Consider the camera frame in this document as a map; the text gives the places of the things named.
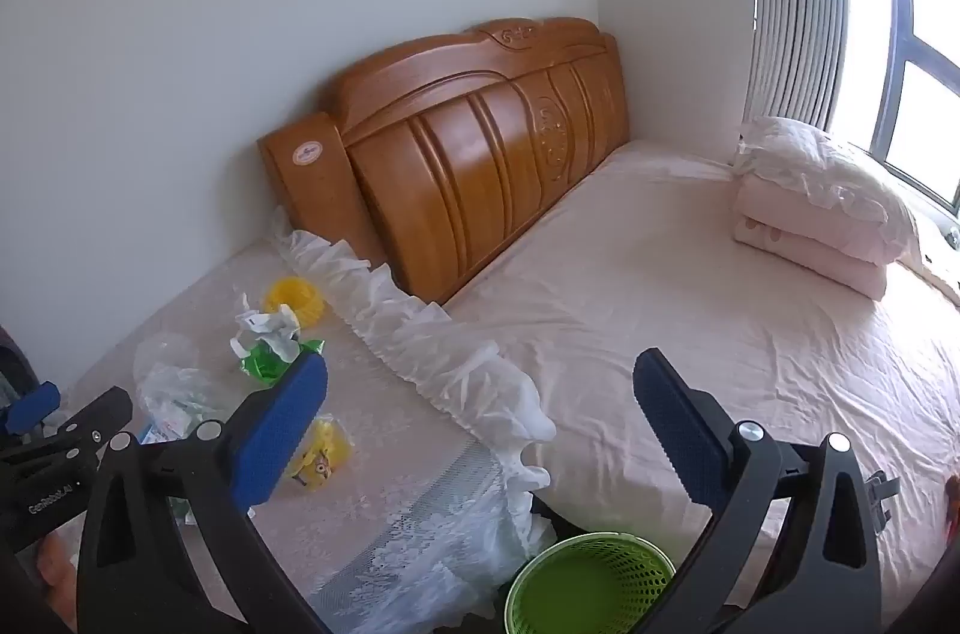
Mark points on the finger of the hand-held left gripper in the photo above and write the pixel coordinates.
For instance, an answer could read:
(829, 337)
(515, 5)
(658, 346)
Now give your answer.
(34, 405)
(97, 420)

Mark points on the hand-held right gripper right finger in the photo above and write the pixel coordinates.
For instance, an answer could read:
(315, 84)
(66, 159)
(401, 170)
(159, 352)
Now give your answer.
(679, 428)

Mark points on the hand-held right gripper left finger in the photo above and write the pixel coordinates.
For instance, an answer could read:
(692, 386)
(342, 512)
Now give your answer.
(281, 431)

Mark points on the green mesh waste basket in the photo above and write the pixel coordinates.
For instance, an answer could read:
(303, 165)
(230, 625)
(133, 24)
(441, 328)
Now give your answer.
(592, 581)

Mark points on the yellow cartoon wrapper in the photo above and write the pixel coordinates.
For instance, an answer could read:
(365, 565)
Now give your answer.
(322, 450)

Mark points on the small blue packet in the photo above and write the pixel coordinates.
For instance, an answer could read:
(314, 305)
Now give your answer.
(156, 433)

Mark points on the green wrapper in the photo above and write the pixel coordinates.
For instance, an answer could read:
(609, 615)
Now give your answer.
(266, 364)

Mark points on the clear plastic bag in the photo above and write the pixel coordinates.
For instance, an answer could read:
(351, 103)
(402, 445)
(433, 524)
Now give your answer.
(176, 382)

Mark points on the bed with pink sheet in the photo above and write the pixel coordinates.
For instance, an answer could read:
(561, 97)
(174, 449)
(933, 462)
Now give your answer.
(675, 304)

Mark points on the yellow plastic cup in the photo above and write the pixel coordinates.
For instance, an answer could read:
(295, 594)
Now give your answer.
(296, 298)

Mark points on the pink folded pillow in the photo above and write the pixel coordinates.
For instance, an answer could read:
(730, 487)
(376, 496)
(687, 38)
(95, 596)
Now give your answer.
(810, 229)

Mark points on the white ruffled pillow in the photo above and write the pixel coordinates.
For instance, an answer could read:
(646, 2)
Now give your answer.
(817, 161)

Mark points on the wooden headboard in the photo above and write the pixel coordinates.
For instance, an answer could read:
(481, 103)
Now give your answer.
(465, 154)

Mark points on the dark framed window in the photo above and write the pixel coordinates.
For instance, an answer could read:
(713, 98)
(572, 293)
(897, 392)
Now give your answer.
(907, 41)

